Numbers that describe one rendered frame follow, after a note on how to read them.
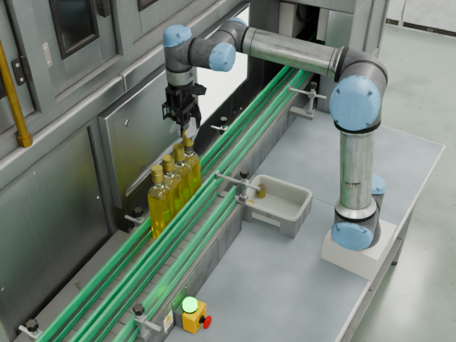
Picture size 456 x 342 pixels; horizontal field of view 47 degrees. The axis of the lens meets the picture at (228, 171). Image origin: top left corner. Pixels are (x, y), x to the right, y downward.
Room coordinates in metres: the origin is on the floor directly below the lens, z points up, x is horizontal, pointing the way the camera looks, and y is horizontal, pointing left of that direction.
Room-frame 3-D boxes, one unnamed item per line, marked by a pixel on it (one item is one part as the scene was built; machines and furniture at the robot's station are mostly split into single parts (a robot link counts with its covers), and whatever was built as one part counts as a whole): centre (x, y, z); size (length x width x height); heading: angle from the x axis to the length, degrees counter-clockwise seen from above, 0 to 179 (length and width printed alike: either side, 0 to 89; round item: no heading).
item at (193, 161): (1.32, 0.12, 0.99); 0.06 x 0.06 x 0.21; 63
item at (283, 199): (1.40, -0.17, 0.80); 0.22 x 0.17 x 0.09; 62
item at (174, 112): (1.29, 0.14, 1.31); 0.09 x 0.08 x 0.12; 153
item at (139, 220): (1.16, 0.29, 0.94); 0.07 x 0.04 x 0.13; 62
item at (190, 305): (0.93, 0.11, 0.84); 0.04 x 0.04 x 0.03
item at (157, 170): (1.16, 0.20, 1.14); 0.04 x 0.04 x 0.04
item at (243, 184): (1.34, -0.03, 0.95); 0.17 x 0.03 x 0.12; 62
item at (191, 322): (0.93, 0.11, 0.79); 0.07 x 0.07 x 0.07; 62
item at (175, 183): (1.21, 0.18, 0.99); 0.06 x 0.06 x 0.21; 62
